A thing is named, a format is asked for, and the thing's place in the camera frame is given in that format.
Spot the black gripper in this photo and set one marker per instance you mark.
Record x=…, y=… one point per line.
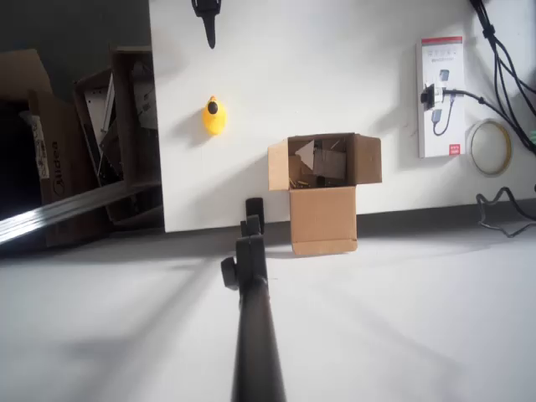
x=208, y=23

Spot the yellow rubber duck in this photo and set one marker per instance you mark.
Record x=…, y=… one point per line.
x=215, y=123

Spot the cardboard box of metal parts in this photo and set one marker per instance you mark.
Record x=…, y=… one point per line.
x=123, y=104

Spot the large Midea cardboard box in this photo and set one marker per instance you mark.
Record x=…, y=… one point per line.
x=63, y=167

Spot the open brown cardboard box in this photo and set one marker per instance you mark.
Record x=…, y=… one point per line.
x=322, y=218

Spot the white and red product box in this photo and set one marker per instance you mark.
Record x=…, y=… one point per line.
x=444, y=71

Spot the white paper scrap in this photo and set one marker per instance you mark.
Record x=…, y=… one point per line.
x=307, y=155

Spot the grey-brown cardboard sheet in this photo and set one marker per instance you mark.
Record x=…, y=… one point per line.
x=333, y=163

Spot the white printed label strip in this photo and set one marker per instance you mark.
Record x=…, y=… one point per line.
x=37, y=138

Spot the small black webcam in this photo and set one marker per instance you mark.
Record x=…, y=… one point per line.
x=428, y=98

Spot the silver aluminium extrusion bar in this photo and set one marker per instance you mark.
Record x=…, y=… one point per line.
x=63, y=209

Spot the yellowish clear tape roll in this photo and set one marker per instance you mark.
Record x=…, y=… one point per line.
x=508, y=148

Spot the green connector block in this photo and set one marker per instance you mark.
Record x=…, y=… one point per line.
x=532, y=138

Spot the perforated metal bracket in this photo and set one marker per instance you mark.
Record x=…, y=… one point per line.
x=98, y=104

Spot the black camera stand pole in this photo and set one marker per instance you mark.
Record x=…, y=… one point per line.
x=255, y=335

